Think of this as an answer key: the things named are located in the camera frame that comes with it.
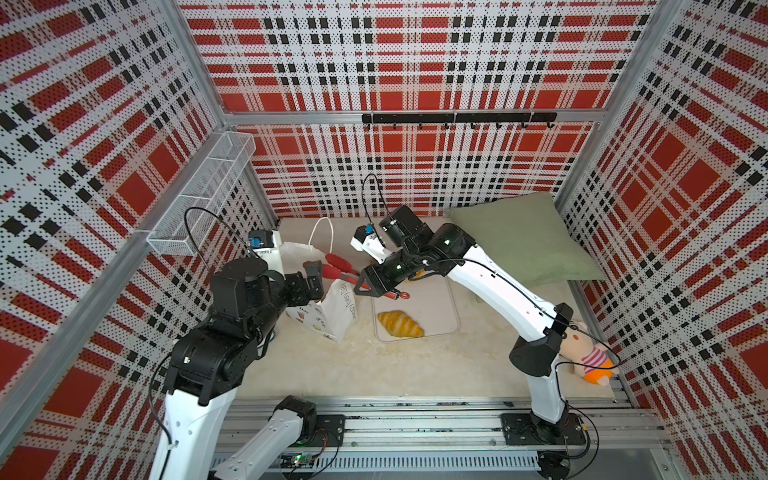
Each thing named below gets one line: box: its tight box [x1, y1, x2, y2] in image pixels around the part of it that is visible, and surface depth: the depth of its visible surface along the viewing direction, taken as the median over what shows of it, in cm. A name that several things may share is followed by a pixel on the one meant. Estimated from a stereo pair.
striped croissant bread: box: [377, 310, 425, 338], surface depth 90 cm
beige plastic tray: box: [372, 273, 460, 342], surface depth 94 cm
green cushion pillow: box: [446, 192, 605, 288], surface depth 100 cm
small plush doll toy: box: [560, 322, 620, 386], surface depth 82 cm
